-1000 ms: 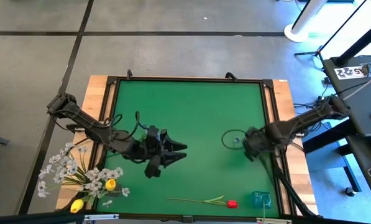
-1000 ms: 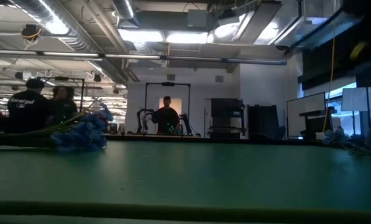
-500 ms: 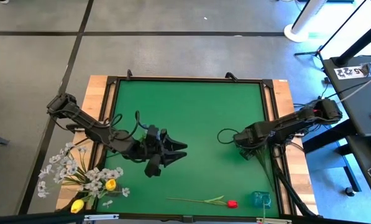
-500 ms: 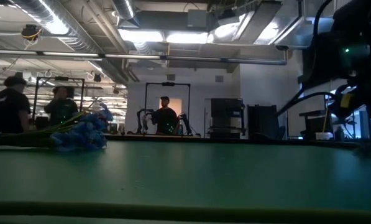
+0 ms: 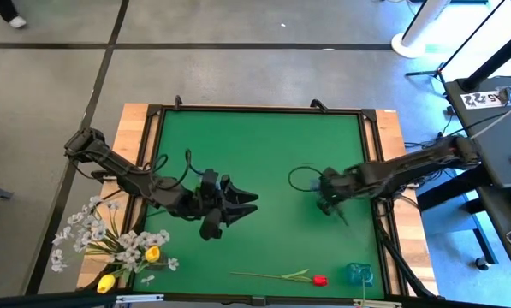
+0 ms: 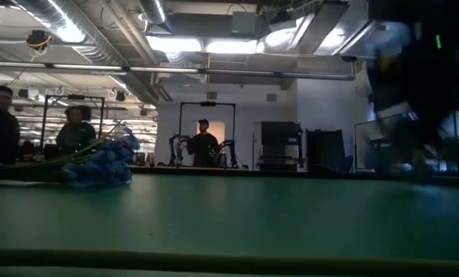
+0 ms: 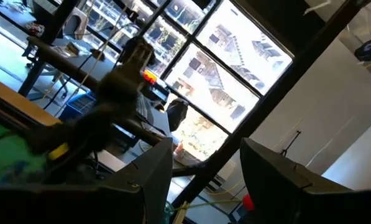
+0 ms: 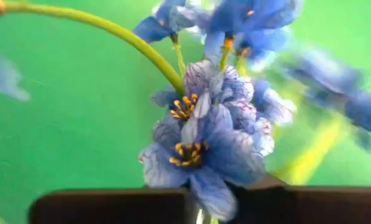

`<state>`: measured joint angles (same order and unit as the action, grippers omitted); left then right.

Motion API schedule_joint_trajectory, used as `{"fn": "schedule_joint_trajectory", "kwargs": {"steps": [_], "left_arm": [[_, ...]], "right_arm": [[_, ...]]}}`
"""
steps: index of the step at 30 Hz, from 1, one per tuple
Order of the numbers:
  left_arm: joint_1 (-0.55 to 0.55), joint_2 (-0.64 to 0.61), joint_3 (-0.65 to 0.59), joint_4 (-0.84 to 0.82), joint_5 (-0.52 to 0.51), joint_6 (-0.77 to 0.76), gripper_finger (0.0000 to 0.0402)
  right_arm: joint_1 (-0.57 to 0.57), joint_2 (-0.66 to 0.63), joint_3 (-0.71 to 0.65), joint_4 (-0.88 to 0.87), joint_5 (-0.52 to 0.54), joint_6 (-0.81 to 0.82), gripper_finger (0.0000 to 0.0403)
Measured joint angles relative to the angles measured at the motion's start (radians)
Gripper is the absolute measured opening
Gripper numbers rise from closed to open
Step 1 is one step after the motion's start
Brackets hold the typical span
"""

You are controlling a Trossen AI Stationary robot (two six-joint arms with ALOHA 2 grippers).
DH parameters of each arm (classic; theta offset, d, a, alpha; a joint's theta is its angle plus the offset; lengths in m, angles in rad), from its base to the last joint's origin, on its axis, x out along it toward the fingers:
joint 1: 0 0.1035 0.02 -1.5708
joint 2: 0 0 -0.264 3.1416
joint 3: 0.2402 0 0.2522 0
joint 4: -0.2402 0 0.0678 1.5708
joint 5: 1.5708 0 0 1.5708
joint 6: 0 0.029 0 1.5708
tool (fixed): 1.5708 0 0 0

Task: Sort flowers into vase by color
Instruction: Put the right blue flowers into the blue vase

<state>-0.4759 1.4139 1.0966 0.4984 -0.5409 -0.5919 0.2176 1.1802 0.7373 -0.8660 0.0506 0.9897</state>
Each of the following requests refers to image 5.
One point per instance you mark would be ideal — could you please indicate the dark grey desk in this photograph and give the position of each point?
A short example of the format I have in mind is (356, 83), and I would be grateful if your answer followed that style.
(499, 162)

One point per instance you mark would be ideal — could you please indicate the black frame clamp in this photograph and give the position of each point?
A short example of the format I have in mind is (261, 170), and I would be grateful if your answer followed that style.
(319, 104)
(258, 300)
(178, 102)

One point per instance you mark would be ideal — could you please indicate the yellow artificial tulip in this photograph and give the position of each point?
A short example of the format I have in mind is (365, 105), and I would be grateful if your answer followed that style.
(106, 283)
(152, 253)

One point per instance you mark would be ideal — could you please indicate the thin black tripod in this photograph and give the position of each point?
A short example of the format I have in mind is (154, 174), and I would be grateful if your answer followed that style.
(441, 67)

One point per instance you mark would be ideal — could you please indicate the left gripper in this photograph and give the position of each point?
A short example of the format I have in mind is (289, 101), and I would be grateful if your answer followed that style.
(212, 201)

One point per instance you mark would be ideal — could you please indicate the black table frame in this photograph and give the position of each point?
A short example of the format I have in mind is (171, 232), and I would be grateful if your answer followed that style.
(259, 108)

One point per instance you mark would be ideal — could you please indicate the black rig beam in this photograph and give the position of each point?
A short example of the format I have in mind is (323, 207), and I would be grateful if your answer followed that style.
(45, 300)

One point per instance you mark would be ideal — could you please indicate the wooden table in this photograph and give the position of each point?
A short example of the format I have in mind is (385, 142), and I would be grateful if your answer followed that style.
(128, 124)

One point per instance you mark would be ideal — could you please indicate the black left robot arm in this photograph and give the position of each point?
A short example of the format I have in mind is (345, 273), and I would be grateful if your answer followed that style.
(122, 171)

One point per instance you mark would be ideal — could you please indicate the green table mat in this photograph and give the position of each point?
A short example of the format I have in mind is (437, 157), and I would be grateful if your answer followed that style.
(259, 141)

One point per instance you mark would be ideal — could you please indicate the floor stand with round base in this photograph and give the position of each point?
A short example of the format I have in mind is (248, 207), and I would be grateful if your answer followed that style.
(402, 47)

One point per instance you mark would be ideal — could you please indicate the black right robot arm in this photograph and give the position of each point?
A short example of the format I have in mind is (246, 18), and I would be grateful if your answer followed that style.
(409, 169)

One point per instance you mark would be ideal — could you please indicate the teal glass vase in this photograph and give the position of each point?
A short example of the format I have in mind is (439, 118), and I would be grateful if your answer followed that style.
(360, 274)

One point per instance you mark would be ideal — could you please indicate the black desk leg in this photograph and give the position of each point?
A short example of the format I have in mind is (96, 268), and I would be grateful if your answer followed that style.
(452, 190)

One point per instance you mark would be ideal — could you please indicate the black desk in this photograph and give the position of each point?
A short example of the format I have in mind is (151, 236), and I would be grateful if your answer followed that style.
(494, 222)

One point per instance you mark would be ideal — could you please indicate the black rig post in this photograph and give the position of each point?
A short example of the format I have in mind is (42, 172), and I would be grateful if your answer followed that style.
(494, 60)

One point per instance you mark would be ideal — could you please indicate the person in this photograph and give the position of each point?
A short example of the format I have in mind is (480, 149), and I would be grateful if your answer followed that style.
(7, 8)

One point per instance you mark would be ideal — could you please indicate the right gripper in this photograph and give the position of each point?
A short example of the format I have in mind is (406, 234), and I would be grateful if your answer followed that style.
(334, 186)

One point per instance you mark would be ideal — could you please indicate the black castor wheel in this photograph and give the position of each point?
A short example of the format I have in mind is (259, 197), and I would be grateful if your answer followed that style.
(482, 263)

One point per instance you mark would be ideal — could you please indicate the white artificial flower bunch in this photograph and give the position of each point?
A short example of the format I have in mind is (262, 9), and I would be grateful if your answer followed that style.
(131, 241)
(88, 222)

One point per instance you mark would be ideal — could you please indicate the white printed paper label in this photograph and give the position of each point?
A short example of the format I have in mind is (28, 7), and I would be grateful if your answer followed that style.
(477, 100)

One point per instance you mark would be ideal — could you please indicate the aluminium extrusion bar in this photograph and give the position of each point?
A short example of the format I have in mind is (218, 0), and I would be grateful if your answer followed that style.
(139, 298)
(377, 303)

